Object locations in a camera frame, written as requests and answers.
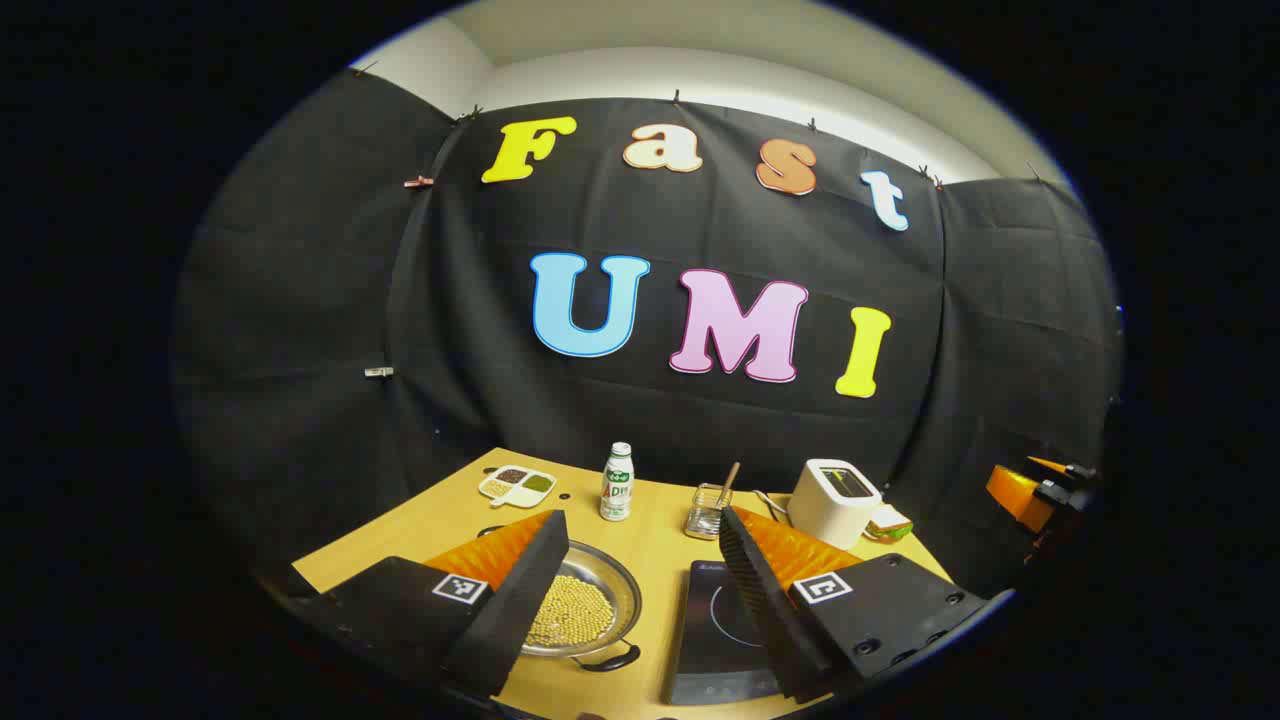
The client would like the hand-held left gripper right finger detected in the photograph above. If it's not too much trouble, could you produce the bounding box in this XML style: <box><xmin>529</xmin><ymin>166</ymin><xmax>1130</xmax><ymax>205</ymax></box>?
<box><xmin>718</xmin><ymin>505</ymin><xmax>1016</xmax><ymax>703</ymax></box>

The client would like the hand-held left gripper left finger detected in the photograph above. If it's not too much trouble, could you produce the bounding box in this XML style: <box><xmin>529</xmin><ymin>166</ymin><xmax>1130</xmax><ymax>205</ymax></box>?
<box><xmin>290</xmin><ymin>508</ymin><xmax>571</xmax><ymax>699</ymax></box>

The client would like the black induction cooktop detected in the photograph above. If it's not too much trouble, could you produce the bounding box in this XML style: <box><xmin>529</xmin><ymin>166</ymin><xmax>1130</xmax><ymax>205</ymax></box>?
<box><xmin>662</xmin><ymin>560</ymin><xmax>791</xmax><ymax>707</ymax></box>

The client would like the steel pot with black handles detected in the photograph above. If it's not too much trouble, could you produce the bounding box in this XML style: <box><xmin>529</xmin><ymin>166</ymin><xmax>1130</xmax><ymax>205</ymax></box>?
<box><xmin>478</xmin><ymin>527</ymin><xmax>643</xmax><ymax>673</ymax></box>

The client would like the pile of soybeans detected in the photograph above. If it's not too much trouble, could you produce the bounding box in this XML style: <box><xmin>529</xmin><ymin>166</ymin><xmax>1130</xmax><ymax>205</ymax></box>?
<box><xmin>525</xmin><ymin>573</ymin><xmax>616</xmax><ymax>648</ymax></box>

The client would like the white divided bean dish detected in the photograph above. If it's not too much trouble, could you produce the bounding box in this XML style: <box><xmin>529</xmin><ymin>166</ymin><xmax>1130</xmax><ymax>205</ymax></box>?
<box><xmin>478</xmin><ymin>465</ymin><xmax>558</xmax><ymax>509</ymax></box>

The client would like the white toaster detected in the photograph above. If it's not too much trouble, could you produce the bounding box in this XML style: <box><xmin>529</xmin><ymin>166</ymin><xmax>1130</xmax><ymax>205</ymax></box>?
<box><xmin>787</xmin><ymin>459</ymin><xmax>883</xmax><ymax>551</ymax></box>

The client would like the toy sandwich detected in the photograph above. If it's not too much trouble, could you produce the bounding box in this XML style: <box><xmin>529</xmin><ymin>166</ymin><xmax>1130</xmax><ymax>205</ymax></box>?
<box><xmin>864</xmin><ymin>503</ymin><xmax>914</xmax><ymax>544</ymax></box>

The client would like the white drink bottle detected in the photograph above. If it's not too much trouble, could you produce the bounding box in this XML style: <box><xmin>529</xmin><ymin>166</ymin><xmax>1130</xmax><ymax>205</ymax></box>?
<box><xmin>599</xmin><ymin>442</ymin><xmax>637</xmax><ymax>523</ymax></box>

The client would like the black backdrop cloth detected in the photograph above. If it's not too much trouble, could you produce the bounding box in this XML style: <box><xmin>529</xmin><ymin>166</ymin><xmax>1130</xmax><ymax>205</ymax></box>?
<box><xmin>170</xmin><ymin>70</ymin><xmax>1126</xmax><ymax>601</ymax></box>

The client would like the wire utensil holder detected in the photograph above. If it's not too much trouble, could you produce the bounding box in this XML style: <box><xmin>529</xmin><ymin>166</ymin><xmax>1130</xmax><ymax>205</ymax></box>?
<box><xmin>684</xmin><ymin>483</ymin><xmax>733</xmax><ymax>542</ymax></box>

